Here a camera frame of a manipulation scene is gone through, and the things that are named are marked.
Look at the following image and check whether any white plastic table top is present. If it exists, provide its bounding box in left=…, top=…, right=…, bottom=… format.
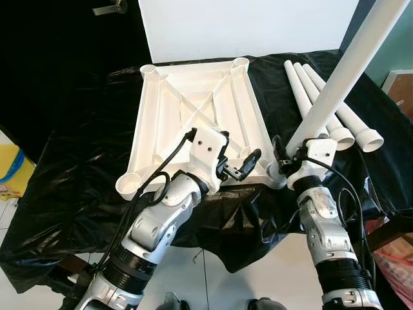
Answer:
left=116, top=57, right=288, bottom=201

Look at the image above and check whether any white plastic table leg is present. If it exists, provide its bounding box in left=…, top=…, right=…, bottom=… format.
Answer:
left=303, top=63, right=385, bottom=153
left=284, top=0, right=412, bottom=159
left=284, top=59, right=323, bottom=140
left=294, top=62, right=356, bottom=152

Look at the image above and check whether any brown wooden cabinet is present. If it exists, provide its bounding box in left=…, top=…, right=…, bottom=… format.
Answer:
left=381, top=69, right=413, bottom=120

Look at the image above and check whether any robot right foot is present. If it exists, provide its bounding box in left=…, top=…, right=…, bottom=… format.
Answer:
left=247, top=297, right=288, bottom=310

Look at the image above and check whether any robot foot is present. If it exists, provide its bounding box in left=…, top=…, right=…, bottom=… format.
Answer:
left=247, top=297, right=288, bottom=310
left=155, top=292, right=191, bottom=310

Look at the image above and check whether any black plastic sheet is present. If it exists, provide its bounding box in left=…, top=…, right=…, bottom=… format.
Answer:
left=0, top=48, right=413, bottom=295

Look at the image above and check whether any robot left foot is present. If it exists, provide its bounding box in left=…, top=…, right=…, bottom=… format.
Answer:
left=155, top=292, right=191, bottom=310

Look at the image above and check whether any pink plastic bag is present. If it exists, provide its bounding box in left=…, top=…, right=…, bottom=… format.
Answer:
left=365, top=220, right=413, bottom=309

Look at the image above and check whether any black door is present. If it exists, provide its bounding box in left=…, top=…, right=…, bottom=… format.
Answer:
left=0, top=0, right=152, bottom=162

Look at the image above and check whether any yellow bag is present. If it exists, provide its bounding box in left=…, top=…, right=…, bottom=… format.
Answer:
left=0, top=143, right=36, bottom=201

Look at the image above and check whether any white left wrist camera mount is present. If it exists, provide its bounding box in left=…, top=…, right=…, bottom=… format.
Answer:
left=186, top=126, right=230, bottom=194

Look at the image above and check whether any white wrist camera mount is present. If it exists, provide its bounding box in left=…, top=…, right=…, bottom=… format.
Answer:
left=292, top=138, right=337, bottom=191
left=186, top=126, right=230, bottom=194

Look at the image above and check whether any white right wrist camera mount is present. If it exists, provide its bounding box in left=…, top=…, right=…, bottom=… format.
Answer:
left=292, top=138, right=337, bottom=191

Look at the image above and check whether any silver door handle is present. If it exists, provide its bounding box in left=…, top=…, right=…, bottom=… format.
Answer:
left=92, top=0, right=128, bottom=16

